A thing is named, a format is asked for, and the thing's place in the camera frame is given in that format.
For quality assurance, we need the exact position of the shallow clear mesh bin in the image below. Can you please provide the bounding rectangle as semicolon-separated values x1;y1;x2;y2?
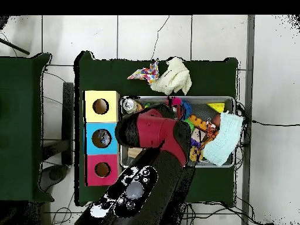
119;96;236;169

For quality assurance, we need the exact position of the flat wooden block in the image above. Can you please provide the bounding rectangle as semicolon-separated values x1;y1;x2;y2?
127;147;144;159

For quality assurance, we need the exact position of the cream knitted cloth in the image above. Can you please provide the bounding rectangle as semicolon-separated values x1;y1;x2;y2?
149;57;193;96

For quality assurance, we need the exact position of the black panel stand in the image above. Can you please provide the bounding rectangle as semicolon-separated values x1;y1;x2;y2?
62;81;75;166

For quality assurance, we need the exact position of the crushed silver drink can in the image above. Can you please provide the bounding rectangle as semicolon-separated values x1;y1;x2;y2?
122;98;138;114

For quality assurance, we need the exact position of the wooden box with three holes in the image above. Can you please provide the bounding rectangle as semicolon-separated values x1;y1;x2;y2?
83;90;122;187

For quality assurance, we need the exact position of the colourful patterned cloth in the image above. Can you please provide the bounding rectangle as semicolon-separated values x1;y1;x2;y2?
127;58;161;86

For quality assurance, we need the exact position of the dark green table cloth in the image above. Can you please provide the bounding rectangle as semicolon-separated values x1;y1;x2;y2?
74;50;239;207
0;51;53;203

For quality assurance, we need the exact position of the mint green knitted cloth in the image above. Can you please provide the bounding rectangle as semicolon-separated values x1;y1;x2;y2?
202;111;244;167

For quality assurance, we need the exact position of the black cable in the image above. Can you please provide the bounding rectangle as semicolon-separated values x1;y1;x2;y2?
250;119;300;127

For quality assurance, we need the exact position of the grey stand base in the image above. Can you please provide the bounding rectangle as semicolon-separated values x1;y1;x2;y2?
39;163;70;192

